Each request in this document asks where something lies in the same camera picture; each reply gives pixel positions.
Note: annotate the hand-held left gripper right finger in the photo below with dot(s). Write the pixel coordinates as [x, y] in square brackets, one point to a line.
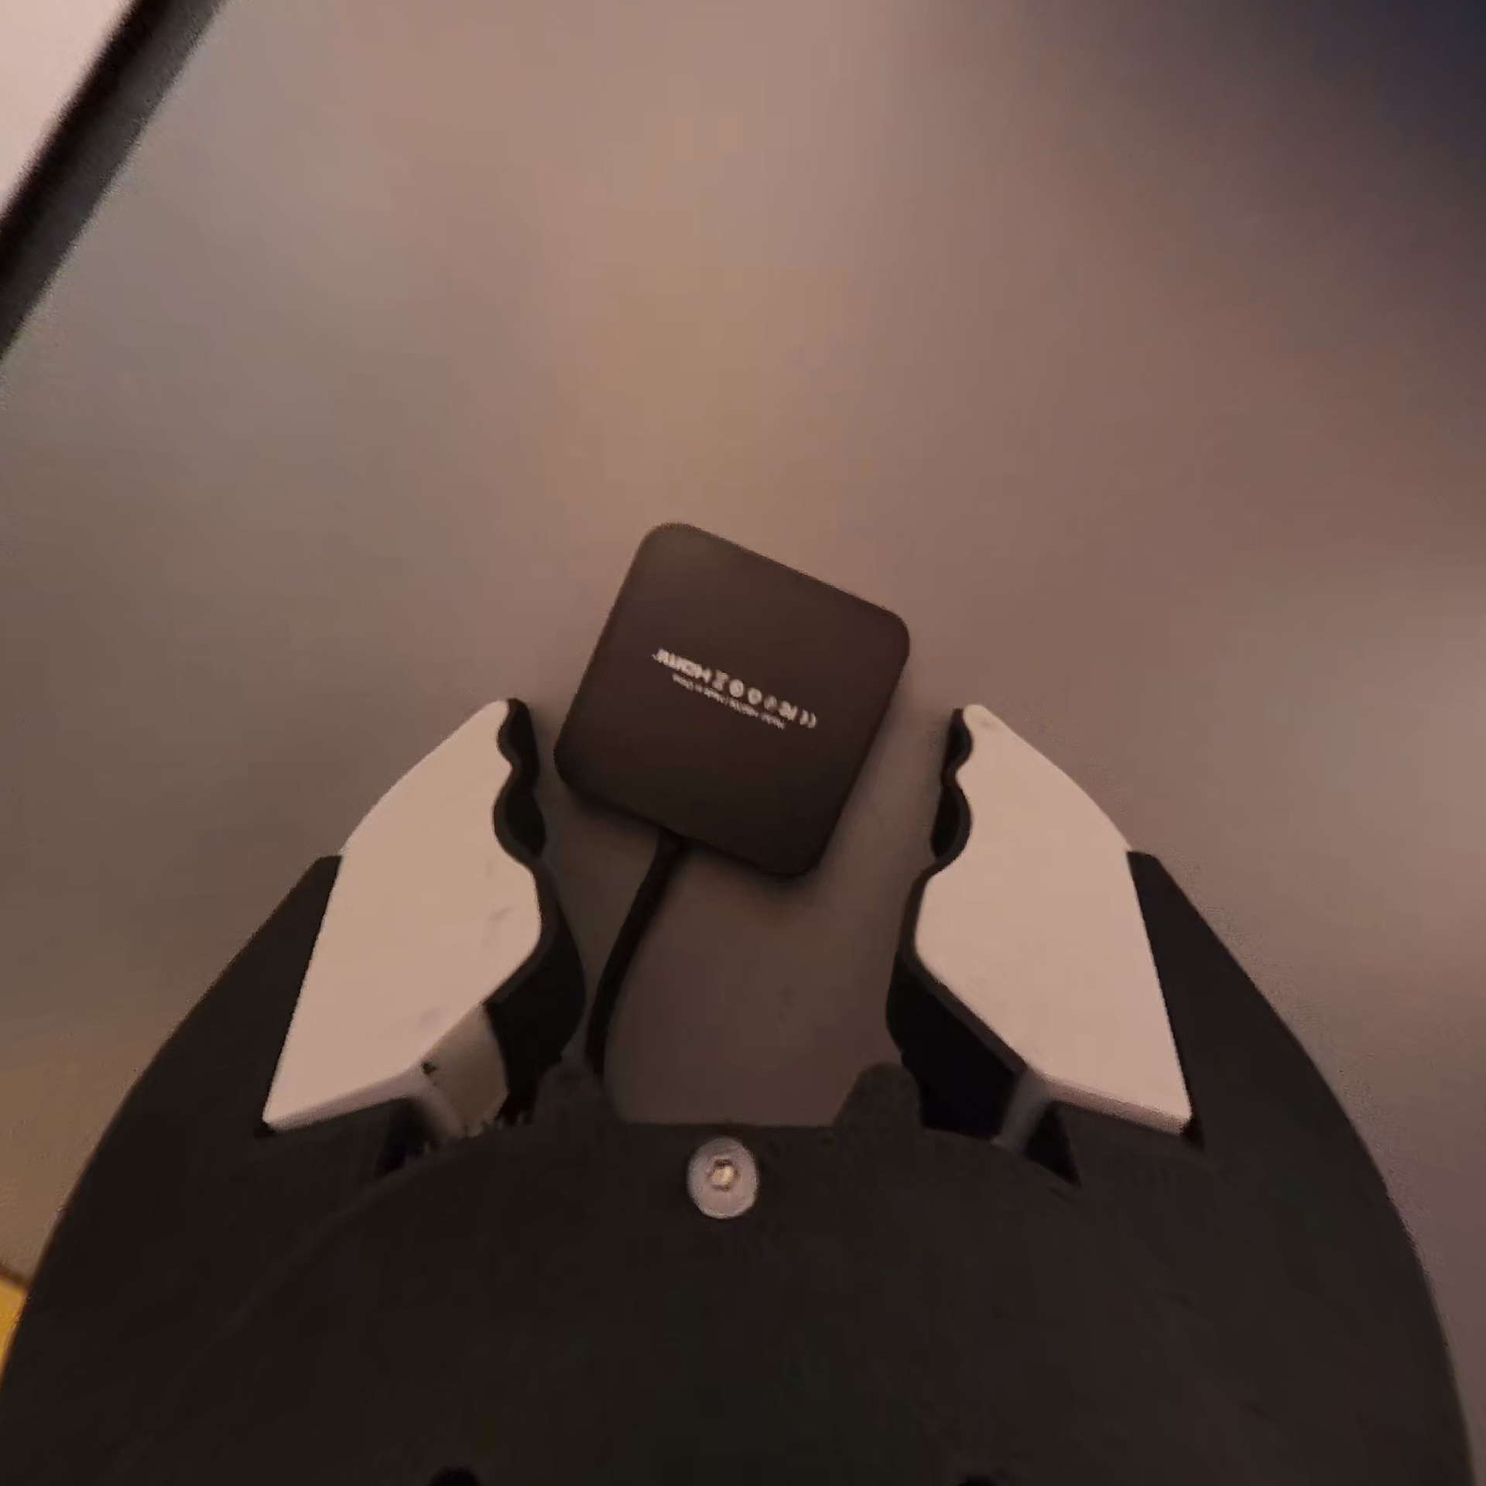
[1033, 930]

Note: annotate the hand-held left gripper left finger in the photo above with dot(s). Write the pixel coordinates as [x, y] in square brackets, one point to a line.
[417, 930]

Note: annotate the black square hdmi adapter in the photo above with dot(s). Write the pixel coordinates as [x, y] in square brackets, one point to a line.
[731, 698]

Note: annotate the yellow plastic floor sign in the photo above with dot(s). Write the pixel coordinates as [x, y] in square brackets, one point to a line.
[9, 1292]

